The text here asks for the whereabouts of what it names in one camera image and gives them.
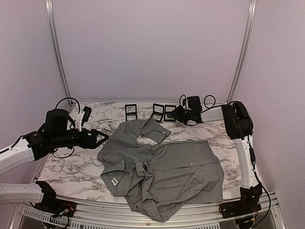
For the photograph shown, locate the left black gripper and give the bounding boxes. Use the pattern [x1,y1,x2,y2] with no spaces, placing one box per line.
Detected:
[52,128,108,149]

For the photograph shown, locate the left aluminium frame post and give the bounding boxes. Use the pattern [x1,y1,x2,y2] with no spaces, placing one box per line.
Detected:
[45,0,71,97]

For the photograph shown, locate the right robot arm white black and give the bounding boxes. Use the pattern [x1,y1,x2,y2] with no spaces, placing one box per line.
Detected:
[167,95,263,214]

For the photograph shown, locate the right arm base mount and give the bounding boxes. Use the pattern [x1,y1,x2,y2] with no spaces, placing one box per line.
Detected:
[219,184,263,219]

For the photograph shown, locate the right black display frame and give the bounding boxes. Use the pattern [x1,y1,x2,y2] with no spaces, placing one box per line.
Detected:
[164,104,176,122]

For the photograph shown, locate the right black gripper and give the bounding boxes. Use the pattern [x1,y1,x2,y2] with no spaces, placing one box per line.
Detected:
[170,105,193,124]

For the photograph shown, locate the grey button shirt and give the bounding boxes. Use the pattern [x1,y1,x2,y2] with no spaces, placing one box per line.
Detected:
[97,118,224,222]

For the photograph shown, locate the left black display frame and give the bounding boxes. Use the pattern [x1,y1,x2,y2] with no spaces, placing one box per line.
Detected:
[124,104,138,121]

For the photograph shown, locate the black display frame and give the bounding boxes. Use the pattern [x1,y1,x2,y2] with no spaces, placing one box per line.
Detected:
[151,103,165,123]
[164,104,176,122]
[124,104,138,121]

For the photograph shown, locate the front aluminium rail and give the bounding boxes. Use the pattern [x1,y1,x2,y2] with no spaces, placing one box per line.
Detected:
[14,188,284,229]

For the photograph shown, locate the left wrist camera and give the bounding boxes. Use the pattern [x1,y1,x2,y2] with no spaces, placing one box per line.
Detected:
[75,106,92,132]

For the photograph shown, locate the right aluminium frame post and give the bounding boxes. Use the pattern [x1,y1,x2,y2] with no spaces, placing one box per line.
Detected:
[226,0,257,103]

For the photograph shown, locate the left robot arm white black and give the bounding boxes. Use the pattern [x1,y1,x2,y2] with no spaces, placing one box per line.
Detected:
[0,106,109,212]

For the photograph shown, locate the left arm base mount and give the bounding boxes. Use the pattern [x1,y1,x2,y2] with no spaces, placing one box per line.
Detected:
[34,181,76,217]

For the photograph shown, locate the middle black display frame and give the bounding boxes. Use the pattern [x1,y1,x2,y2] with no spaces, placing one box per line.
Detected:
[151,103,165,123]

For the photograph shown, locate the aluminium frame post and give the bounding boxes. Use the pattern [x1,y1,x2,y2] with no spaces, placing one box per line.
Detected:
[226,0,257,103]
[45,0,71,97]

